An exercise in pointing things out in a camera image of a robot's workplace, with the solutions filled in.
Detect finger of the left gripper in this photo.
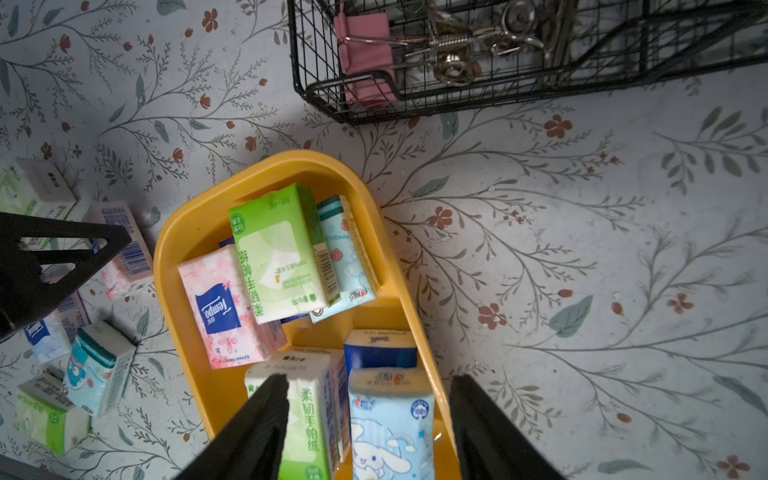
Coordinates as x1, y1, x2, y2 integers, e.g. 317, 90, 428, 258
1, 213, 131, 342

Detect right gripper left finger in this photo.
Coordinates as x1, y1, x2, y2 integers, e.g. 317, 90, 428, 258
178, 374, 290, 480

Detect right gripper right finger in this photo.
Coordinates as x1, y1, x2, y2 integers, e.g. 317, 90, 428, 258
449, 375, 563, 480

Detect light blue cartoon tissue pack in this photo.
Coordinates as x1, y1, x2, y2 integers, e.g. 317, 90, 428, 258
348, 368, 435, 480

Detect green tissue pack front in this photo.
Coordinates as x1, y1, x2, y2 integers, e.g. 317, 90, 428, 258
16, 372, 91, 456

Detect green white tissue pack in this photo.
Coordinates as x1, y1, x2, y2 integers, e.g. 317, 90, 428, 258
229, 183, 340, 324

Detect yellow plastic storage box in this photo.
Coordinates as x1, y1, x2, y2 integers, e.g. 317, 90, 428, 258
154, 150, 460, 479

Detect teal tissue pack small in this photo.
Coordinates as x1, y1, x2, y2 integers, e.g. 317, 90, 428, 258
310, 195, 379, 324

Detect floral table mat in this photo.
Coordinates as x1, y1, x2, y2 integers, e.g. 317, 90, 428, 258
1, 1, 767, 479

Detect silver binder clips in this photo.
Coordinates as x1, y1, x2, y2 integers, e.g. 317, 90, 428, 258
394, 1, 579, 87

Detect pink binder clip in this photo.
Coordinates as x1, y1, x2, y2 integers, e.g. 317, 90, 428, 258
334, 12, 396, 109

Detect black wire desk organizer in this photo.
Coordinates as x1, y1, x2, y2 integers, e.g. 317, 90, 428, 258
286, 1, 767, 124

